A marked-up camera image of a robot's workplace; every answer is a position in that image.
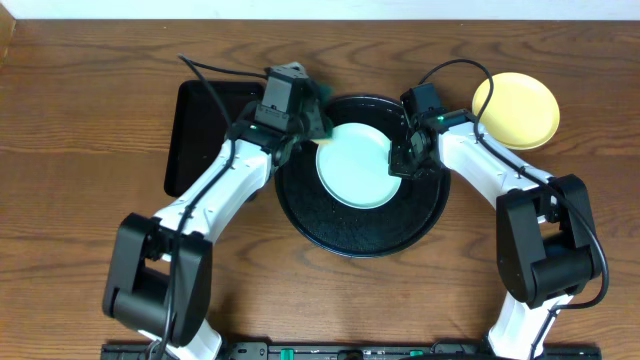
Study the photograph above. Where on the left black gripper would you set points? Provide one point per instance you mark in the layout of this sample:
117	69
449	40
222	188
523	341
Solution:
310	123

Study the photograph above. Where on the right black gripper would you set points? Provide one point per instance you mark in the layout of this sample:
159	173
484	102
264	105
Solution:
397	165

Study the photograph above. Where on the green scouring sponge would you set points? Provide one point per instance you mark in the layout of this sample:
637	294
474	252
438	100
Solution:
323	94

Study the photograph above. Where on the light green plate stained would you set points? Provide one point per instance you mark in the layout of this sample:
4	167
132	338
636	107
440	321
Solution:
353	166

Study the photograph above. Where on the yellow plate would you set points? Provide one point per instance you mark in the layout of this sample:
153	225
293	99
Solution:
522	113

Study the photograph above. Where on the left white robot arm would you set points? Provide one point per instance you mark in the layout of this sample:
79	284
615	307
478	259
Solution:
159	281

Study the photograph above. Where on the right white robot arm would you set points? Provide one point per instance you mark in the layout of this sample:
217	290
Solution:
547	248

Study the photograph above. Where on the round black tray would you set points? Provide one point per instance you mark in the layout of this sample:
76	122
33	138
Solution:
360	233

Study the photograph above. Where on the black rectangular tray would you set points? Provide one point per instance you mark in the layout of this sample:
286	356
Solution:
199	128

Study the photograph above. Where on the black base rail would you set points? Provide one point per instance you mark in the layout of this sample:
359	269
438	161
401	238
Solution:
441	350

